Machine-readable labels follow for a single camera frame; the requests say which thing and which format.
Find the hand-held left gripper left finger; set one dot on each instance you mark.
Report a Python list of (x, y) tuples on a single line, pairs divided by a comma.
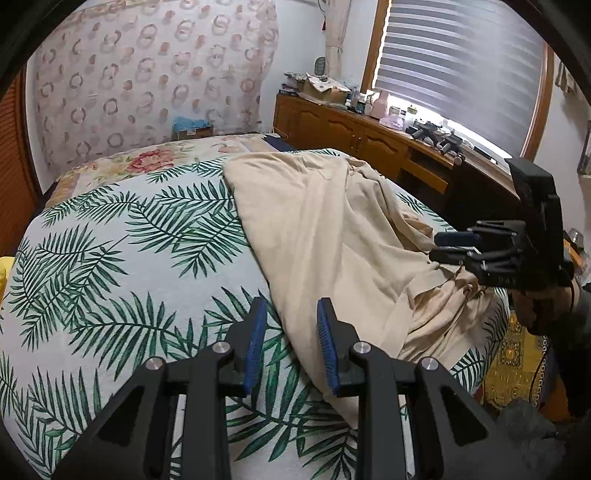
[(255, 355)]

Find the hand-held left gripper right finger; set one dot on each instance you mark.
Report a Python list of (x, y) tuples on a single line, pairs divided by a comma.
[(328, 355)]

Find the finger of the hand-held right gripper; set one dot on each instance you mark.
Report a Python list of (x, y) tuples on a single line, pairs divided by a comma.
[(448, 255), (457, 239)]

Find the beige printed t-shirt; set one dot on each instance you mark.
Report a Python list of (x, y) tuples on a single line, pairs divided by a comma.
[(323, 240)]

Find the person's right forearm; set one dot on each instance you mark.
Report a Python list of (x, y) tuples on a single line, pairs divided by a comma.
[(577, 350)]

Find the person's right hand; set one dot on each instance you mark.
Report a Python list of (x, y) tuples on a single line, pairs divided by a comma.
[(549, 304)]

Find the black tool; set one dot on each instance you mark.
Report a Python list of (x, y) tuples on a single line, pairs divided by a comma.
[(434, 136)]

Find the yellow patterned cloth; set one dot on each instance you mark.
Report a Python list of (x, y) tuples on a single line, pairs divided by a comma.
[(512, 369)]

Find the pink bottle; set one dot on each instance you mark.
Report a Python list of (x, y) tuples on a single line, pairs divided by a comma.
[(382, 104)]

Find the wooden cabinet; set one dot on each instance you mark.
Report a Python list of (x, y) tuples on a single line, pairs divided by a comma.
[(341, 129)]

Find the leaf print blanket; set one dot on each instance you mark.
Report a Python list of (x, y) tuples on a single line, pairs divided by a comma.
[(115, 258)]

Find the white window blind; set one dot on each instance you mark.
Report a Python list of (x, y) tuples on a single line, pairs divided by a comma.
[(457, 64)]

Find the person's grey clothing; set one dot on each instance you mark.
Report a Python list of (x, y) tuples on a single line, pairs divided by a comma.
[(531, 429)]

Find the open cardboard box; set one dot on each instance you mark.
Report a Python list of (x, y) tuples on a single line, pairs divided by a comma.
[(325, 92)]

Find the navy blue cloth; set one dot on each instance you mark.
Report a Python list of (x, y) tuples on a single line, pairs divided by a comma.
[(277, 144)]

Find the floral bedsheet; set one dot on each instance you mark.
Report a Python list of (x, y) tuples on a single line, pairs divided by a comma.
[(147, 161)]

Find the small cardboard box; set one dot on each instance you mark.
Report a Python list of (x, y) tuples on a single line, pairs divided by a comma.
[(194, 134)]

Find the cream tied curtain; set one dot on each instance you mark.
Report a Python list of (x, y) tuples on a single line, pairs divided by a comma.
[(333, 37)]

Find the blue cloth bundle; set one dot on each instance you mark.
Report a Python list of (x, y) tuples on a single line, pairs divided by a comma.
[(191, 123)]

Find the wooden window frame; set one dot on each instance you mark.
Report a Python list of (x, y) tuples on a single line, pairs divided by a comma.
[(376, 41)]

